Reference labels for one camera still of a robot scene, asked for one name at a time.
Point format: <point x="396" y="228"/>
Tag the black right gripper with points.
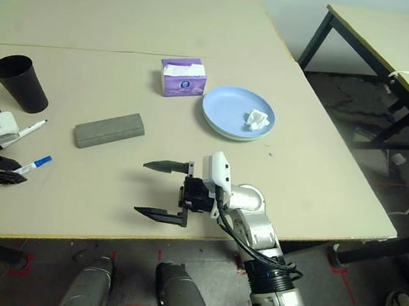
<point x="197" y="197"/>

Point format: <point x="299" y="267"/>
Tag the white marker with blue cap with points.
<point x="37" y="164"/>

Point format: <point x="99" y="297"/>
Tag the white pen with black tip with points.
<point x="32" y="128"/>

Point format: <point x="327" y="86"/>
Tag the grey glasses case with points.
<point x="110" y="130"/>

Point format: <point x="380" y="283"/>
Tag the light blue plate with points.
<point x="232" y="111"/>

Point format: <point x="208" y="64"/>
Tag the white tissue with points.
<point x="256" y="120"/>

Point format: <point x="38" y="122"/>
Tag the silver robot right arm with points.
<point x="272" y="266"/>

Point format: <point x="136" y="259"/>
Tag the light green plate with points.
<point x="229" y="137"/>

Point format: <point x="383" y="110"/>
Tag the black plastic cup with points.
<point x="21" y="82"/>

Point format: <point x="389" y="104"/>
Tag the grey robot right leg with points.
<point x="183" y="296"/>

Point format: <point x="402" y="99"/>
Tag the grey robot leg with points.
<point x="183" y="296"/>
<point x="89" y="284"/>

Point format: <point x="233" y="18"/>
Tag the purple tissue pack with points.
<point x="183" y="81"/>

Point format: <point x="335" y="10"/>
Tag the grey robot left leg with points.
<point x="89" y="284"/>

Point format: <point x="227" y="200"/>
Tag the white tie on side table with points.
<point x="399" y="74"/>

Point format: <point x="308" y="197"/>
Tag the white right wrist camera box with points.
<point x="218" y="177"/>

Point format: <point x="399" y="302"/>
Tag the beige side table black frame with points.
<point x="389" y="45"/>

